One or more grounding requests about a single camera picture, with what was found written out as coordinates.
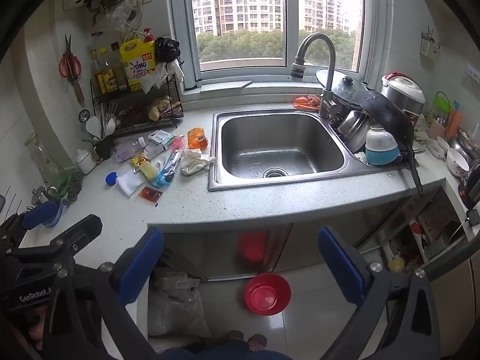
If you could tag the dried red chilies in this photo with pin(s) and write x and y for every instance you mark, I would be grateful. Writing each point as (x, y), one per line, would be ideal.
(131, 111)

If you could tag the white plastic bag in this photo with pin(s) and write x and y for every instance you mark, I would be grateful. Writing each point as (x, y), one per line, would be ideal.
(176, 307)

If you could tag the white and green box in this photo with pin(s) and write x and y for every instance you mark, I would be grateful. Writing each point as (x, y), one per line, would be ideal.
(161, 137)

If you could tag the wall utensil holder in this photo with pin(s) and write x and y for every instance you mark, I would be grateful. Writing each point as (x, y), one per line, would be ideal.
(429, 47)

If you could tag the orange cloth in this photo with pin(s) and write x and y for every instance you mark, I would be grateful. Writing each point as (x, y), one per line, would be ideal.
(453, 123)

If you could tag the glass jar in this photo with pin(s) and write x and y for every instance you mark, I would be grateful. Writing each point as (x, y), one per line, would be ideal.
(41, 161)

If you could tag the white gauze cloth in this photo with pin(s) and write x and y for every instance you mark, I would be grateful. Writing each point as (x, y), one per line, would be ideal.
(129, 183)

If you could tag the black wok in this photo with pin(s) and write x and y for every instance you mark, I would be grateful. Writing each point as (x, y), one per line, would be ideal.
(386, 114)

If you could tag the yellow OMO detergent bag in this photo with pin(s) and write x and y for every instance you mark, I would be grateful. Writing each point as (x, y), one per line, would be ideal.
(137, 63)

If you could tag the window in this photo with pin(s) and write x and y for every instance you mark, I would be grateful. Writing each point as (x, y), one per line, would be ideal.
(290, 7)

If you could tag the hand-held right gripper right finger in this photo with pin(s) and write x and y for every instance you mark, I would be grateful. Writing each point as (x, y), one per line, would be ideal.
(341, 266)

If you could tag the rice cooker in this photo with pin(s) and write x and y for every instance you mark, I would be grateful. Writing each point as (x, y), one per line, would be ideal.
(407, 95)

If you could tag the small steel lidded pot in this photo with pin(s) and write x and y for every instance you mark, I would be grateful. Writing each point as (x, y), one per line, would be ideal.
(43, 195)

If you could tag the person's left foot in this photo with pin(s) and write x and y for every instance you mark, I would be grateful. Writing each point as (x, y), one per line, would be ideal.
(234, 337)

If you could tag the orange crumpled bag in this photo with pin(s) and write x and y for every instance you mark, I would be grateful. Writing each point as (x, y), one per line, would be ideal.
(307, 102)

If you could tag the blue dish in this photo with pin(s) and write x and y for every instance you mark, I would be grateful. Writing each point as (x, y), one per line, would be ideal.
(60, 213)

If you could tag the steel bowl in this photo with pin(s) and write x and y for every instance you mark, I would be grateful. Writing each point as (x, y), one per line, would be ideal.
(465, 146)

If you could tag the person's right foot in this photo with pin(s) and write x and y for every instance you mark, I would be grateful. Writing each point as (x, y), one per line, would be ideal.
(258, 342)

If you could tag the person's left hand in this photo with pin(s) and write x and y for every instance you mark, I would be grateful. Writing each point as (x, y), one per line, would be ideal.
(37, 330)

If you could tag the white floral bowl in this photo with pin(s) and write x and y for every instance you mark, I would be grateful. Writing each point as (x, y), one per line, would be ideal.
(457, 163)

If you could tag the white rice paddle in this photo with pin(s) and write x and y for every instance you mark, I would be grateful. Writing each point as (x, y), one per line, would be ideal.
(93, 126)

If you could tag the clear oil bottle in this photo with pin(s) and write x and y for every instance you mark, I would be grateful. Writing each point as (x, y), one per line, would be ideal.
(97, 78)

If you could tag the red sauce packet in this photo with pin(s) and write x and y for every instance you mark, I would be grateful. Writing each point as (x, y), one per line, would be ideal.
(150, 194)

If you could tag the red plastic basin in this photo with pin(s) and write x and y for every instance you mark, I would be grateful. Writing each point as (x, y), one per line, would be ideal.
(267, 294)

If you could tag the red foil packet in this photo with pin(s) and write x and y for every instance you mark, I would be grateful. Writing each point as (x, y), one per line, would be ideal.
(174, 109)

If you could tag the person's foot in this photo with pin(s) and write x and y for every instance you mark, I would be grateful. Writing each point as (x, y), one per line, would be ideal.
(234, 337)
(258, 342)

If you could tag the black plastic bag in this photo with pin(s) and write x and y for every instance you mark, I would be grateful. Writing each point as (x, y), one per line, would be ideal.
(167, 48)

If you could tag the white rag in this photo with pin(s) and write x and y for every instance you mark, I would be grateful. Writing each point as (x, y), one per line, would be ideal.
(431, 146)

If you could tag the cardboard box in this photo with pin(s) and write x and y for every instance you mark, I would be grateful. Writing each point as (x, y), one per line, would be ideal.
(437, 221)

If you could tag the ginger root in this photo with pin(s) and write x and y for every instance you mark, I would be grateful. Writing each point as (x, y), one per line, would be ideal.
(157, 108)

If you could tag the green lid container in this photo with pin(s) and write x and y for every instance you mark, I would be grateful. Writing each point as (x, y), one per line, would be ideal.
(440, 103)

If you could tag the white plastic wrapper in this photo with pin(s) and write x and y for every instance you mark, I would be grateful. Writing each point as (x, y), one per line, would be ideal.
(195, 162)

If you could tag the steel wool scourer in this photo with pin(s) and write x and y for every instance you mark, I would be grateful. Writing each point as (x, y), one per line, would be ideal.
(74, 187)

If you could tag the steel faucet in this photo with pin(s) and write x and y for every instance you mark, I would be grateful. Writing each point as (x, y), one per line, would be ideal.
(330, 82)

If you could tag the bundle of steel chopsticks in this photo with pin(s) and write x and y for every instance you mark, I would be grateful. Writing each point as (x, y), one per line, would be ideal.
(103, 120)

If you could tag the black appliance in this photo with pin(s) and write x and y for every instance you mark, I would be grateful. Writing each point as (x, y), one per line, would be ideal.
(472, 191)

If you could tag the steel sink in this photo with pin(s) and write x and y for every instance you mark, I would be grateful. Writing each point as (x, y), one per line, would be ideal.
(281, 146)

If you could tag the yellow and red packet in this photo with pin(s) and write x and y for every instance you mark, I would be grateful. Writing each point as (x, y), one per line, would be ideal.
(144, 168)

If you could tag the white ceramic lidded jar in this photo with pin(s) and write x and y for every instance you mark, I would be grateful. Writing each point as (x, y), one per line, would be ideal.
(86, 162)

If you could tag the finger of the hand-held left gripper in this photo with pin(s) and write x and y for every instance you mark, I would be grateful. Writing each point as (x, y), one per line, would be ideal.
(39, 215)
(77, 232)

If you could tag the clear plastic bag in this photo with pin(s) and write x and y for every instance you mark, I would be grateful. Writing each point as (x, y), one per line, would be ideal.
(123, 15)

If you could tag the orange plastic cup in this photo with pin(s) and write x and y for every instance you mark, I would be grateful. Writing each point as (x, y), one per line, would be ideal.
(197, 140)

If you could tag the blue bottle cap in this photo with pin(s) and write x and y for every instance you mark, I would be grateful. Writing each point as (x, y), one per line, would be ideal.
(111, 179)

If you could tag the steel cabinet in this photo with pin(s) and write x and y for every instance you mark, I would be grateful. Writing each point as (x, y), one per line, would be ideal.
(210, 247)

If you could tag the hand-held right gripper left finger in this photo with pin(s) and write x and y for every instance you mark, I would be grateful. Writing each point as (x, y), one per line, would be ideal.
(140, 266)

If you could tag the white and blue bowl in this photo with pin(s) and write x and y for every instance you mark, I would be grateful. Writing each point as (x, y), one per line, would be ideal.
(382, 153)

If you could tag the white ladle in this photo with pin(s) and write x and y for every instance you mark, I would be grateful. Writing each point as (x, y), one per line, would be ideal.
(110, 127)

